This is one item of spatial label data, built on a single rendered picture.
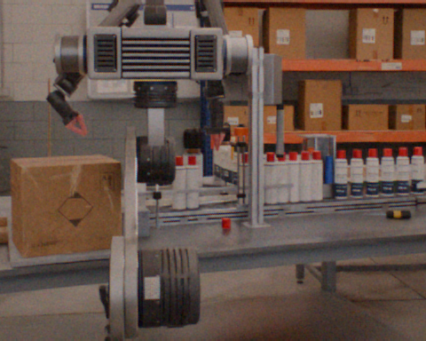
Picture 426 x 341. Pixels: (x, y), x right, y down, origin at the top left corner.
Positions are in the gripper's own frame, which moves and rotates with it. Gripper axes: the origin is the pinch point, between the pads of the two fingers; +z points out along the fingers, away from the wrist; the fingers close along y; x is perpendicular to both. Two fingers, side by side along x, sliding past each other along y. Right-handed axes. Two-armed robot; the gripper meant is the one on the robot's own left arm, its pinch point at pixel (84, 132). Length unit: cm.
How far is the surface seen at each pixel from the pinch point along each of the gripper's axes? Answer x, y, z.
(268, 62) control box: -70, -21, 23
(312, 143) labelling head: -70, 12, 65
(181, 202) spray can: -11.6, -11.4, 43.9
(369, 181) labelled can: -78, 5, 92
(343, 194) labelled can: -65, 2, 88
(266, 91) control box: -63, -20, 31
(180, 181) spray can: -16.6, -11.6, 37.4
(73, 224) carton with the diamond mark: 16, -58, 19
